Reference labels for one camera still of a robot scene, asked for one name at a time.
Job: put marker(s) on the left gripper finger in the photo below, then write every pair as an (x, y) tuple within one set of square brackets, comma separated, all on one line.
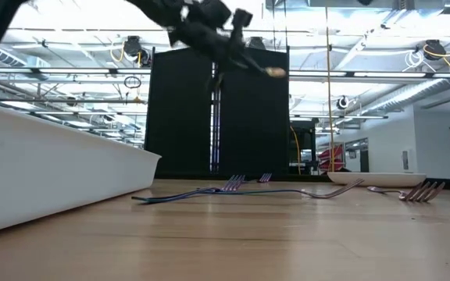
[(236, 64), (254, 62)]

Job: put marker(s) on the black equipment cart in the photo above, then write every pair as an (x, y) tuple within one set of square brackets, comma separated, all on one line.
[(307, 148)]

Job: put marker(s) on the grey wall panel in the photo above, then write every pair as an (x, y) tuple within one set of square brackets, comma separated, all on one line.
[(405, 160)]

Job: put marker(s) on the white round plate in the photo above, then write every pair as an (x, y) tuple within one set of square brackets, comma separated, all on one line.
[(377, 179)]

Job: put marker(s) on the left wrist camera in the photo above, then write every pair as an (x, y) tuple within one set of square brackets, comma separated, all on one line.
[(242, 17)]

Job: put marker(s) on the iridescent rainbow fork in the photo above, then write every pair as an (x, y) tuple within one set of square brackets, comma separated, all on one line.
[(147, 199), (403, 198), (346, 186), (265, 178)]

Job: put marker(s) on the white cutlery tray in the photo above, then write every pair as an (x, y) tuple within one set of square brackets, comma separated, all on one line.
[(53, 175)]

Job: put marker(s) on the black folding screen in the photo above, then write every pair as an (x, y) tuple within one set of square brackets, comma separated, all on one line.
[(178, 117)]

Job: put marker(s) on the red background object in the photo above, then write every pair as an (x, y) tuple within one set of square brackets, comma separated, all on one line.
[(332, 156)]

